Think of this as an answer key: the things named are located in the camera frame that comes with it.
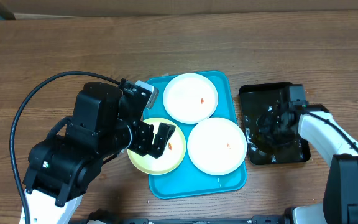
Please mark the yellow-green plate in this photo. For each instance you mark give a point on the yellow-green plate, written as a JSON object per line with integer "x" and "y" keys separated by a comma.
{"x": 172, "y": 156}

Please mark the white plate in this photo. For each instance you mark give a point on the white plate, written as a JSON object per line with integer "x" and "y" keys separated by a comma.
{"x": 217, "y": 146}
{"x": 190, "y": 98}

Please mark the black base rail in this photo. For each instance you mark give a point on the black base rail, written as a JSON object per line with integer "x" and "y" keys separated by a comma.
{"x": 106, "y": 217}

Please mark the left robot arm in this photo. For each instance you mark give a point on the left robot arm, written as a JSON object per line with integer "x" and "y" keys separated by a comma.
{"x": 62, "y": 166}

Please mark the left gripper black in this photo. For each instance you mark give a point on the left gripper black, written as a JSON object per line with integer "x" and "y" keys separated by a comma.
{"x": 142, "y": 132}

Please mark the black water tray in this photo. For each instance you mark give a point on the black water tray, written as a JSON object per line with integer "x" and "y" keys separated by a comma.
{"x": 256, "y": 100}

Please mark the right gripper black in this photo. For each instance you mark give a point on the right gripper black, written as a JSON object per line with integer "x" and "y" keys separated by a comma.
{"x": 268, "y": 130}

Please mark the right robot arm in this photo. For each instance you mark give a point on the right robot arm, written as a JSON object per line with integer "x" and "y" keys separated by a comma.
{"x": 317, "y": 126}

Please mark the brown cardboard backdrop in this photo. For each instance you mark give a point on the brown cardboard backdrop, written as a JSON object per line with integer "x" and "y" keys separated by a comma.
{"x": 100, "y": 8}

